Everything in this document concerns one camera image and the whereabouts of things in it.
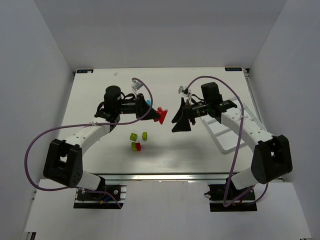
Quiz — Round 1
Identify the red lego plate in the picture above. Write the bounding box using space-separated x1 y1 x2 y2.
153 109 168 125

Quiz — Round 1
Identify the red curved lego brick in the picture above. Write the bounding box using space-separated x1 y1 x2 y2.
157 107 165 114

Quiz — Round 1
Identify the red small lego brick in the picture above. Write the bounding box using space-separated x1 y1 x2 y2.
136 142 141 152

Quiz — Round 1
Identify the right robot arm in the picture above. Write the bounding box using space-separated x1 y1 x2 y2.
171 82 293 190

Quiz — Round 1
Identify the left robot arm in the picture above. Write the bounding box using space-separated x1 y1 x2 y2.
43 85 161 191

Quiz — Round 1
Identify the green small lego brick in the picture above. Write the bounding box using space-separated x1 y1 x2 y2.
142 132 148 141

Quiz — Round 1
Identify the green square lego brick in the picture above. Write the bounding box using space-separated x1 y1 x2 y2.
129 133 138 141

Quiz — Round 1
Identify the white divided sorting tray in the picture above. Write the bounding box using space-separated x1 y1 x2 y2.
199 95 263 154

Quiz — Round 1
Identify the right blue corner label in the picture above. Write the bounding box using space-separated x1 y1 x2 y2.
224 67 243 72

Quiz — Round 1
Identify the blue corner label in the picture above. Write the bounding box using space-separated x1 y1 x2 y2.
224 67 243 72
76 69 94 74

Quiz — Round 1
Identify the left blue corner label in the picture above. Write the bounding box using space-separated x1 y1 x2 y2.
76 69 94 74

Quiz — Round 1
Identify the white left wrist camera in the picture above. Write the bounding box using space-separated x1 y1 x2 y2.
131 80 143 92

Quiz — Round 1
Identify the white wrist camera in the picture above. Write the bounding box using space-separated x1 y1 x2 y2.
131 80 143 92
178 86 192 100

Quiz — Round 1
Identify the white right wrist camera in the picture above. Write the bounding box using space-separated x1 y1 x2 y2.
178 86 192 100

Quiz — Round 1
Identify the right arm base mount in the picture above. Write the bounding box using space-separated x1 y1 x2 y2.
205 183 258 213

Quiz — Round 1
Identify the aluminium front table rail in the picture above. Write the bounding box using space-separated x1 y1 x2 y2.
99 173 229 182

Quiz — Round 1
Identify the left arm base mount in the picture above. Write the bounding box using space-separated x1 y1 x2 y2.
73 184 127 210

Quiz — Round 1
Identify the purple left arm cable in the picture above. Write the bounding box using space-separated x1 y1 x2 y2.
26 77 154 209

